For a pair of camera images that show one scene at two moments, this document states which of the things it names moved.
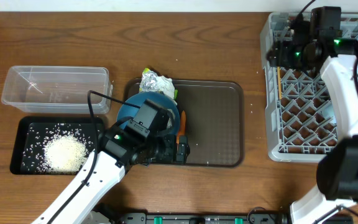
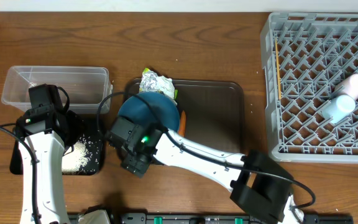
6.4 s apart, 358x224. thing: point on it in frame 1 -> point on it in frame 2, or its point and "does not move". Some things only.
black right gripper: [279, 50] -> [137, 164]
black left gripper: [174, 152] -> [74, 122]
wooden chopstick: [278, 73] does not move
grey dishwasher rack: [301, 113] does not move
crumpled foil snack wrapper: [151, 82] does not move
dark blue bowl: [132, 106] does not move
